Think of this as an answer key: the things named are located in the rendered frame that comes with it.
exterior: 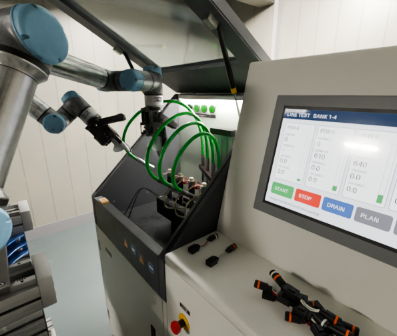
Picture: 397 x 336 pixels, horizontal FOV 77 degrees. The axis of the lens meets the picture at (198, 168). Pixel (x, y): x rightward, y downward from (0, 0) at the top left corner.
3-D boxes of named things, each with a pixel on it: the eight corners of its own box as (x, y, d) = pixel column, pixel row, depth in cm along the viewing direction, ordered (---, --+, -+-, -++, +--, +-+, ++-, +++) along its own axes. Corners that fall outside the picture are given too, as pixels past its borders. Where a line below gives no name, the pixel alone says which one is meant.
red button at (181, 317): (168, 330, 75) (167, 316, 73) (179, 322, 77) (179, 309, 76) (178, 343, 71) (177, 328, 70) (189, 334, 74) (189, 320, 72)
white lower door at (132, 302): (109, 326, 152) (95, 225, 132) (112, 324, 153) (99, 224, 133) (167, 433, 104) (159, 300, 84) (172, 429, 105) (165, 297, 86)
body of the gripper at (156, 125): (140, 136, 106) (138, 107, 103) (158, 133, 111) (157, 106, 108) (149, 138, 100) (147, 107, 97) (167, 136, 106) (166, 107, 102)
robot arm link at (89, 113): (95, 109, 115) (89, 105, 107) (102, 115, 116) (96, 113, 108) (83, 120, 115) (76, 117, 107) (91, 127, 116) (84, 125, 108)
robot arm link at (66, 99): (63, 104, 114) (77, 91, 115) (81, 121, 115) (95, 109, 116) (55, 100, 106) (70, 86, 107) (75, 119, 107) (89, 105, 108)
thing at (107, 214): (97, 225, 131) (93, 197, 126) (105, 223, 134) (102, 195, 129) (159, 296, 85) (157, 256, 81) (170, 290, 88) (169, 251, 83)
